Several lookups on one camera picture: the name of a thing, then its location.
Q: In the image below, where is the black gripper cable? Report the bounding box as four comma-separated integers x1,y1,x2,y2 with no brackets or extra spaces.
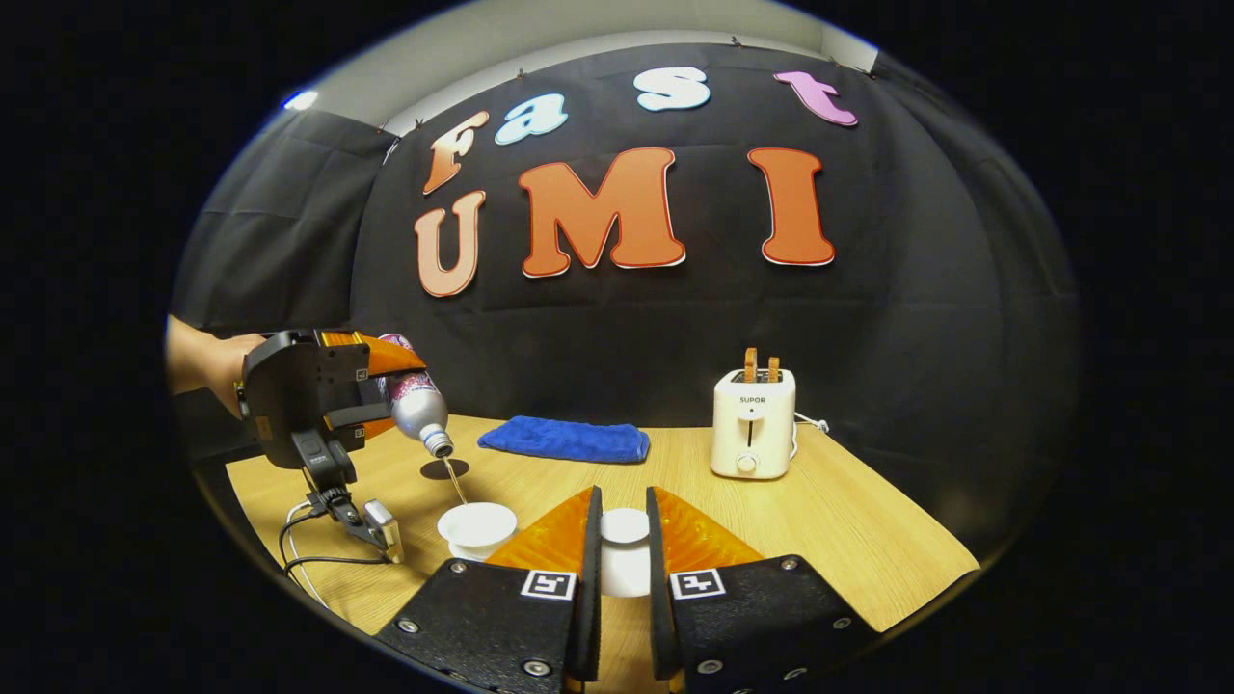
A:
280,499,391,579

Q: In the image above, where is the silver water bottle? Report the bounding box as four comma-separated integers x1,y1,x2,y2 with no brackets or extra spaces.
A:
376,334,455,459

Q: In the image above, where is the white toaster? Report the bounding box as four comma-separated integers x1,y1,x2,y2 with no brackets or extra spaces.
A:
711,368,798,480

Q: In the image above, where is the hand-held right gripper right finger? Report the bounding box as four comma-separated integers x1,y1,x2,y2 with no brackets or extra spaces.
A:
646,485,880,694

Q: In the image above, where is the white toaster cable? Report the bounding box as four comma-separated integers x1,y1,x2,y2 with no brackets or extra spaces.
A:
791,413,830,460

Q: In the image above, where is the blue towel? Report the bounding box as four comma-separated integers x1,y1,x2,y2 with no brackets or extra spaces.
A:
478,415,652,465

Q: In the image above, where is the white teacup lid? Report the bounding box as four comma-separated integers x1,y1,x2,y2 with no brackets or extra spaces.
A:
598,508,655,599

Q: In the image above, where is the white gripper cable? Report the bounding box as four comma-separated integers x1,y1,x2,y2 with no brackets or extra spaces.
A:
285,499,331,606

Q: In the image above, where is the white teacup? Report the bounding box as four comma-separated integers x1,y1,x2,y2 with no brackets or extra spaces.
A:
437,501,519,562

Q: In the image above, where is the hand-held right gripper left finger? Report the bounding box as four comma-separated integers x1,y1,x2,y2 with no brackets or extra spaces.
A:
374,485,604,694

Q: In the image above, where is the black backdrop cloth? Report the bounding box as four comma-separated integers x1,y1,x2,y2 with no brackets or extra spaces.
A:
169,43,1081,541

